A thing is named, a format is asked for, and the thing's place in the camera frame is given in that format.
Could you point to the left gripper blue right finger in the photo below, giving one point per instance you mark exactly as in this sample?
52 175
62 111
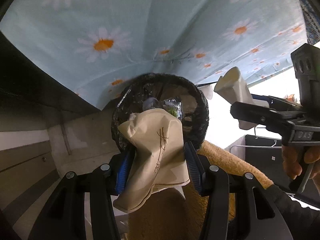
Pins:
196 164

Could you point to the black wire rack box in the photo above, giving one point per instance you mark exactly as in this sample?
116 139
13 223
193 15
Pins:
262 153

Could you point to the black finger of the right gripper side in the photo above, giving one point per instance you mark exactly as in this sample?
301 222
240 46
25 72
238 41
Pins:
274 120

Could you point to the right bare hand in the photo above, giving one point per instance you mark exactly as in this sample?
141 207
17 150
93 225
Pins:
291 162

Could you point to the brown paper bag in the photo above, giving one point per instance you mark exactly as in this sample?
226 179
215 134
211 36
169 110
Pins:
159 163

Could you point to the white paper cup lid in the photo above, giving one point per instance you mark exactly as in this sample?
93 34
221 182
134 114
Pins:
233 88

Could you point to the crushed foil container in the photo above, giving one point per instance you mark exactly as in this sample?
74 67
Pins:
171 105

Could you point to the yellow trousers leg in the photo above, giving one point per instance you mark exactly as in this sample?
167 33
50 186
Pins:
170 215

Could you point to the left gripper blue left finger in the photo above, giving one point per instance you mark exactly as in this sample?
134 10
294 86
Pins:
123 170

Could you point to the black lined trash bin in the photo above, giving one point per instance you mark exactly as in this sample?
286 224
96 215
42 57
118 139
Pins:
195 112

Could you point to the light blue daisy tablecloth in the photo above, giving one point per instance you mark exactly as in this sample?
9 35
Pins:
93 47

